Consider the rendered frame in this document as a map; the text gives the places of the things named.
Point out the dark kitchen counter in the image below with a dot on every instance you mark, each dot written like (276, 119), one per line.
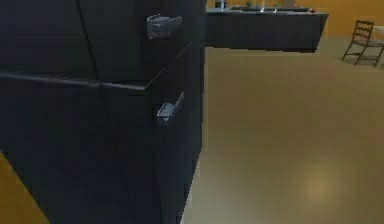
(263, 31)

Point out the black fridge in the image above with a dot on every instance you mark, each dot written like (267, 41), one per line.
(83, 133)

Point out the silver sink tap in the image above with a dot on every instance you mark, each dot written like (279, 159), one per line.
(262, 6)

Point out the dark wooden chair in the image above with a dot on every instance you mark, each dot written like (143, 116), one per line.
(363, 41)

